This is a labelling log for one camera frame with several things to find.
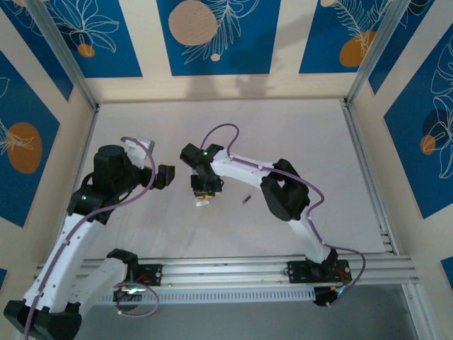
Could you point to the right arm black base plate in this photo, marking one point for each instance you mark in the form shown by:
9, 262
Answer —
301, 272

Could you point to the aluminium mounting rail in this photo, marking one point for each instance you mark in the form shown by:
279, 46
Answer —
226, 269

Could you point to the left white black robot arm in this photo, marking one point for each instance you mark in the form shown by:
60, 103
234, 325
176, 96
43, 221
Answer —
70, 255

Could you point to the black controller board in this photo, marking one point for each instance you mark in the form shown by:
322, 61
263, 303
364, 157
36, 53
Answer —
129, 293
329, 295

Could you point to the white remote control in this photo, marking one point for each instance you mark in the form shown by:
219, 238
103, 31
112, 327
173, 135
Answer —
202, 202

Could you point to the aluminium corner post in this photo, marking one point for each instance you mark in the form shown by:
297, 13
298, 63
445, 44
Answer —
63, 53
377, 53

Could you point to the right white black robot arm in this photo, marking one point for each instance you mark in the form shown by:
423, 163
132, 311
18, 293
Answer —
244, 170

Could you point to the aluminium table side rail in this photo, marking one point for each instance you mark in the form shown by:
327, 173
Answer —
88, 138
351, 124

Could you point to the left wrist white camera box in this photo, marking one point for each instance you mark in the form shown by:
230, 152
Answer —
141, 147

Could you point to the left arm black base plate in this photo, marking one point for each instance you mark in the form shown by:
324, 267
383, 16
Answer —
152, 274

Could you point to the aluminium frame bar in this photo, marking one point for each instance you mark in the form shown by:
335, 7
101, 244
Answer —
417, 311

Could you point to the small black AAA battery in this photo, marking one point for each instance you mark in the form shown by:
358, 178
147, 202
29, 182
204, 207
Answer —
246, 199

